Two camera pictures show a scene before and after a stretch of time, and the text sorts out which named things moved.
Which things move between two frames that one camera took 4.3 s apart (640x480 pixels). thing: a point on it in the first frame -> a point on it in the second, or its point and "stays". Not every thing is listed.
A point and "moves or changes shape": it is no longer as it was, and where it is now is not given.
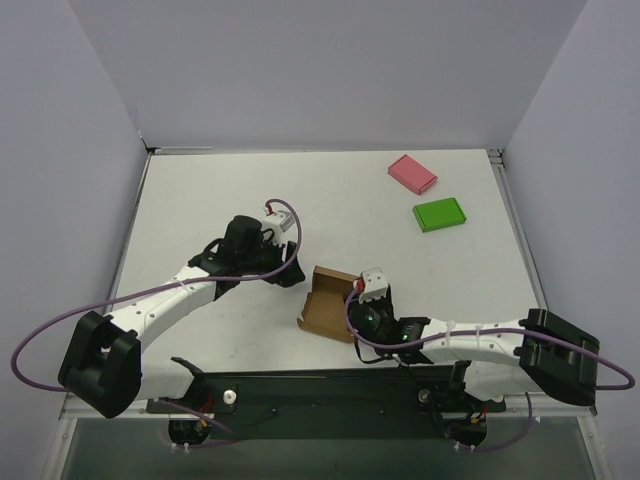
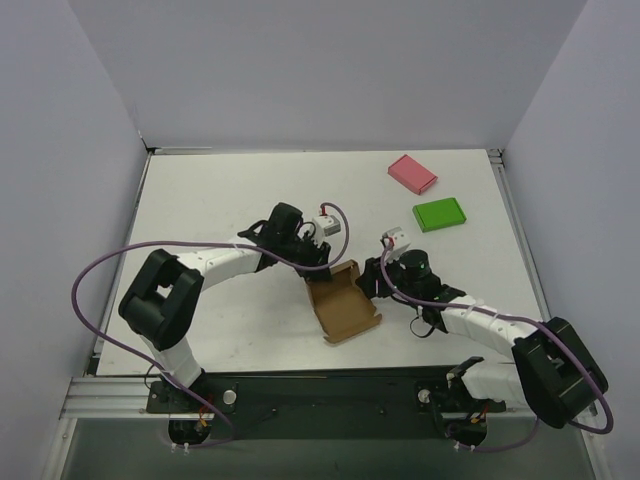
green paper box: [438, 214] stays
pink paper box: [412, 174] stays
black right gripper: [373, 305] -> [376, 279]
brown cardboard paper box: [323, 312] moves or changes shape
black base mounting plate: [331, 403] stays
